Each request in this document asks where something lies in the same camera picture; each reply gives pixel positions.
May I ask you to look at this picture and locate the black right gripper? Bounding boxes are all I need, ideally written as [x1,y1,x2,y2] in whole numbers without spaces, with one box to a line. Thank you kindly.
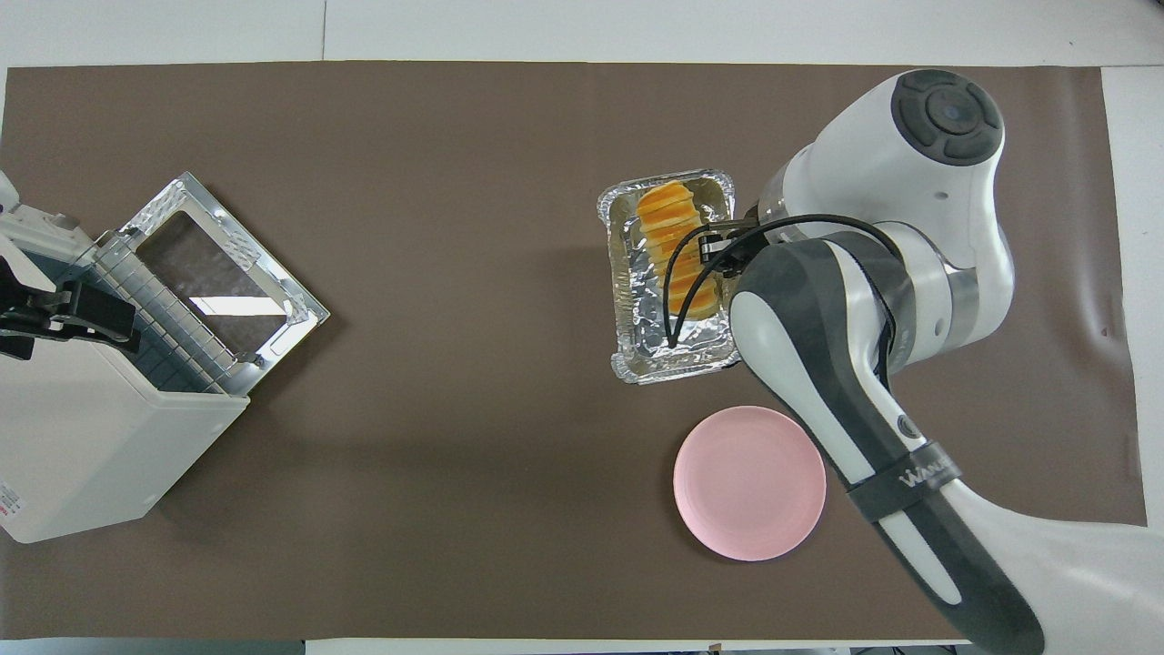
[697,204,763,267]

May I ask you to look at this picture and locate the aluminium foil tray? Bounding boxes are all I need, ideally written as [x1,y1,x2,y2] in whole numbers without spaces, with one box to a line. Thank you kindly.
[597,167,741,386]

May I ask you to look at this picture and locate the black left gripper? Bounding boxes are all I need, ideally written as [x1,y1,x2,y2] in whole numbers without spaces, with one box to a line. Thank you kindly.
[0,257,143,355]

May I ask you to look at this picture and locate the pink round plate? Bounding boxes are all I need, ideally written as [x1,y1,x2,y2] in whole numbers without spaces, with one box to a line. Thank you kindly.
[673,406,828,562]

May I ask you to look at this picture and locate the sliced orange bread loaf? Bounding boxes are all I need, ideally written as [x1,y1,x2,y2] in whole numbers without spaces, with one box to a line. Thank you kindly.
[636,180,726,322]

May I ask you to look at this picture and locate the metal oven wire rack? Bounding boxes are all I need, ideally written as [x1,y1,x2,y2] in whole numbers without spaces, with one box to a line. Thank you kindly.
[91,232,252,398]

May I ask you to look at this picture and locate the brown table mat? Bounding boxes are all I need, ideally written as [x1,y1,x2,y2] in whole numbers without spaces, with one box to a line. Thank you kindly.
[0,61,1149,640]

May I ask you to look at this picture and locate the glass oven door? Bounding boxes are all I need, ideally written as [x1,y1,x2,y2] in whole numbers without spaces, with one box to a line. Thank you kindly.
[118,171,331,367]

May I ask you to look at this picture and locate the cream white toaster oven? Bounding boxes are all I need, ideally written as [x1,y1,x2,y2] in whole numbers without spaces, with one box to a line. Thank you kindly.
[0,196,251,545]

